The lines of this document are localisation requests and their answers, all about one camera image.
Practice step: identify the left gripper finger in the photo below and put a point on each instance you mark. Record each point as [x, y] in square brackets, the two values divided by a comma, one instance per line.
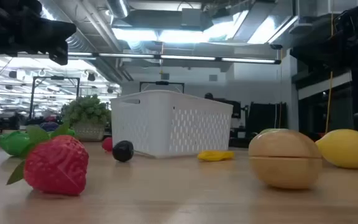
[61, 31]
[59, 53]

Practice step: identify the purple toy grapes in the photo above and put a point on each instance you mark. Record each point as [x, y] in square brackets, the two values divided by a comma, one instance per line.
[49, 126]

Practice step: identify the yellow toy lemon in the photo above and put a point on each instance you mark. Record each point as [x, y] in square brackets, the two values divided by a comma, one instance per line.
[346, 149]

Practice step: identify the green toy pepper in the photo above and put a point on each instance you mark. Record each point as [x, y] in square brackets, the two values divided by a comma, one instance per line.
[12, 143]

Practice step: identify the small red toy peach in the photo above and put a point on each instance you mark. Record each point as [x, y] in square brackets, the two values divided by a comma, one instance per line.
[107, 144]

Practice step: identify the black toy cherry with stem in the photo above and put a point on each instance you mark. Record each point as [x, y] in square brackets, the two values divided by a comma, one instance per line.
[123, 151]

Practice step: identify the tan toy potato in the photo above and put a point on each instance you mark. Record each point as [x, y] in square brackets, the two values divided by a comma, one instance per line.
[284, 161]

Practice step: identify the yellow toy banana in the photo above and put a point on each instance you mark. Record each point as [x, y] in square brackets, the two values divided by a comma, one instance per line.
[214, 156]

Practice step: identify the pale green plant, woven pot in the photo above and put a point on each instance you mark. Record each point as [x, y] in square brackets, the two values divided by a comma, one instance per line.
[87, 115]

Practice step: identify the black panel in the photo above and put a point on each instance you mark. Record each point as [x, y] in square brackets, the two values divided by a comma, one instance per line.
[266, 119]

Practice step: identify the red strawberry with fabric leaves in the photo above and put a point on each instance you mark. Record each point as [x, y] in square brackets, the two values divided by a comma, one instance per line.
[57, 165]

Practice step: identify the dark desk monitor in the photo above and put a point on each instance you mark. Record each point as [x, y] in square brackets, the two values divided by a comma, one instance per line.
[237, 110]

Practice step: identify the LED strip light bar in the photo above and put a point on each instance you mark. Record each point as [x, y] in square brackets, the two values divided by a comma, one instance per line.
[182, 57]

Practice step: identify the white perforated plastic basket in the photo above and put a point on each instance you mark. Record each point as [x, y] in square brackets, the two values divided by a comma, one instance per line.
[166, 124]

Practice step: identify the person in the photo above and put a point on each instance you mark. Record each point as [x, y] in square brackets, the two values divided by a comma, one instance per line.
[209, 96]

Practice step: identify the tall black station frame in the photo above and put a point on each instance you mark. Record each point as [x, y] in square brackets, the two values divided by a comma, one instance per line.
[57, 77]

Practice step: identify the black frame with camera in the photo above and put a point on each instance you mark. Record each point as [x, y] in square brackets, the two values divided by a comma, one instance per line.
[162, 83]

